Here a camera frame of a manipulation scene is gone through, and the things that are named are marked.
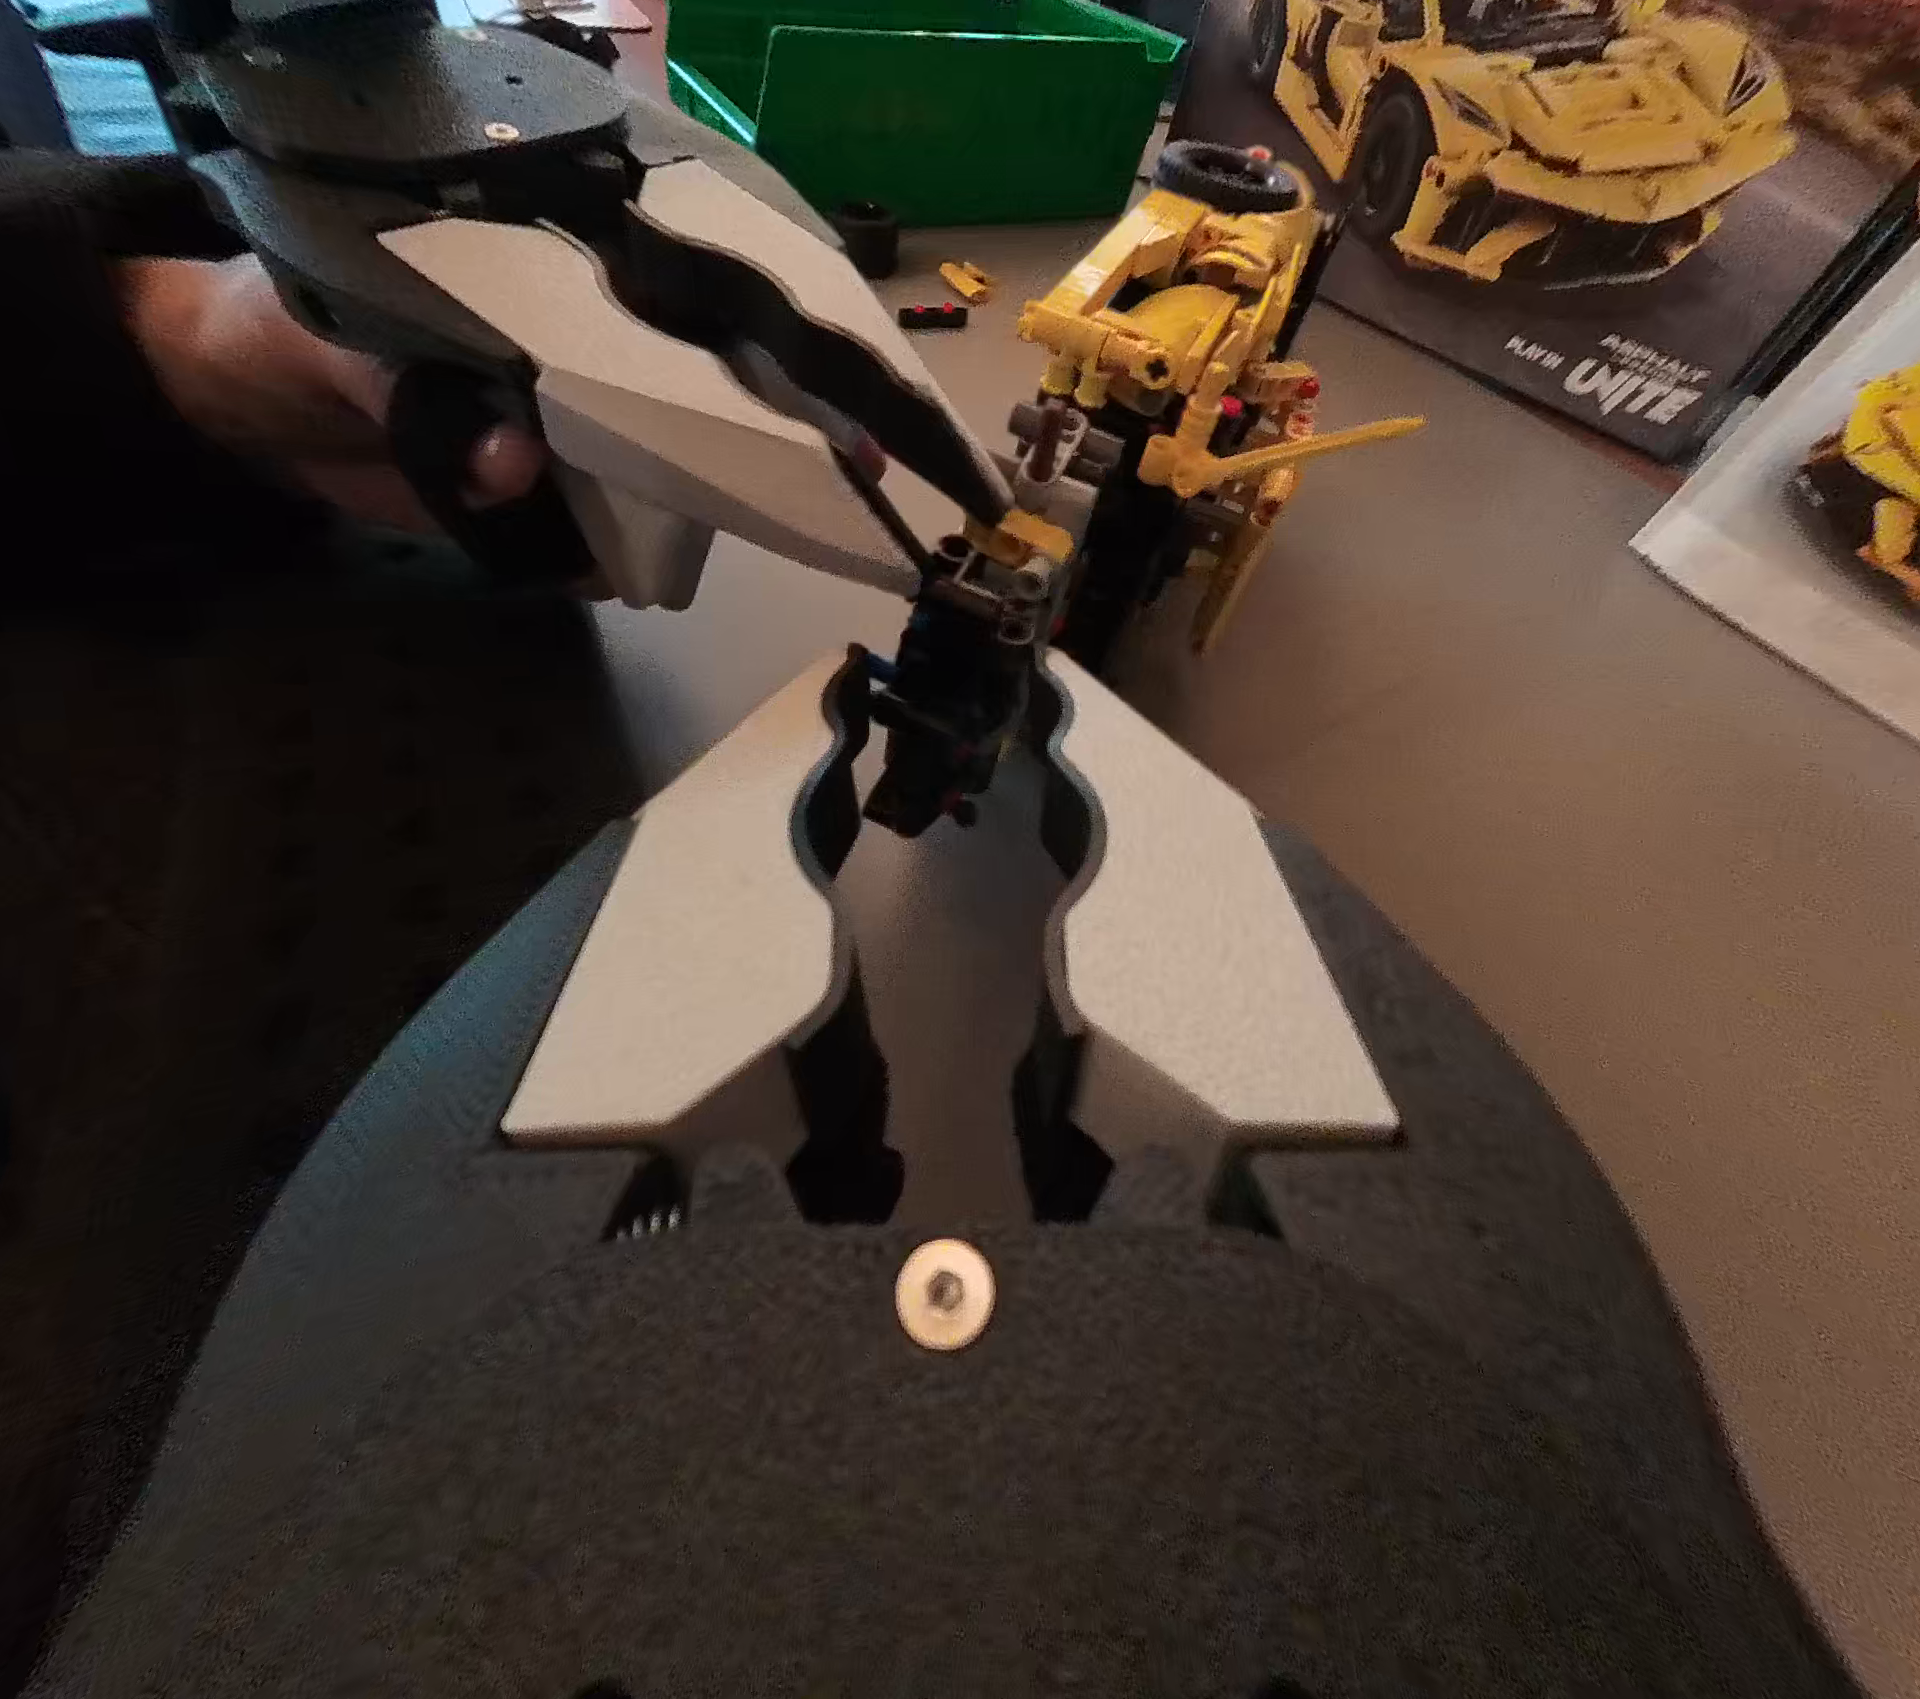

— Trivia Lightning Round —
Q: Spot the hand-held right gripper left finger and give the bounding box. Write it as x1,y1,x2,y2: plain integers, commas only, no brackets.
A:
503,650,910,1222

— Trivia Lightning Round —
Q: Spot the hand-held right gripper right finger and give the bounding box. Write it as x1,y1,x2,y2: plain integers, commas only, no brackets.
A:
1020,650,1409,1222

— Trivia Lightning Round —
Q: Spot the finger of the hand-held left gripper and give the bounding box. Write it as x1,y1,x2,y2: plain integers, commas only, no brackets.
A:
618,102,1020,526
377,213,939,601

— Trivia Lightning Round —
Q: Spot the black grey brick assembly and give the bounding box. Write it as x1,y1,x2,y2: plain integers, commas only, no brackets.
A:
859,516,1074,838

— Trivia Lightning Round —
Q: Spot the yellow toy brick car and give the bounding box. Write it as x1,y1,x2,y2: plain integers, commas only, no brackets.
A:
1004,139,1426,683

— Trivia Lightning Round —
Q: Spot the person's left forearm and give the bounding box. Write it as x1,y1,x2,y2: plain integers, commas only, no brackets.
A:
0,145,258,598

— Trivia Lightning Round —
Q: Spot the green plastic bin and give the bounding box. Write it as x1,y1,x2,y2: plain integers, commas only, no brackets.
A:
666,0,1191,228

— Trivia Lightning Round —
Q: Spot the black dimpled mat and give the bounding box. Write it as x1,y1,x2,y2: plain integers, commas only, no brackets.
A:
0,530,678,1281

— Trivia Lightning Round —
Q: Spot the long yellow Lego axle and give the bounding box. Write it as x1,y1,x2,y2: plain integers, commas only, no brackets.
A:
1177,416,1426,495

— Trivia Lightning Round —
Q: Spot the white car instruction booklet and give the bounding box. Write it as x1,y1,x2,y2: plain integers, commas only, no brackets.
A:
1631,231,1920,741

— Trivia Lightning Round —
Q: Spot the dark car set box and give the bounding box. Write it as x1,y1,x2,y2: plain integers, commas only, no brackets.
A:
1163,0,1920,462

